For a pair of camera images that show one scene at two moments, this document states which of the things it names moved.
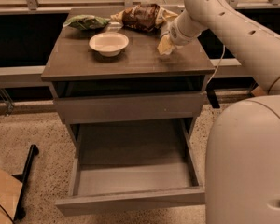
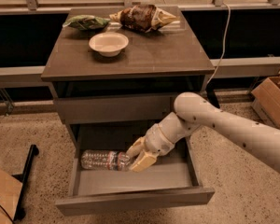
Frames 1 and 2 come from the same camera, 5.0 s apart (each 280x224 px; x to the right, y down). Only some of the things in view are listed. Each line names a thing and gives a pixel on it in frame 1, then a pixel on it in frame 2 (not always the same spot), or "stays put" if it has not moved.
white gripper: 176,35 -> 156,142
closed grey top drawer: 132,107 stays put
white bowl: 108,44 stays put
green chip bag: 86,22 stays put
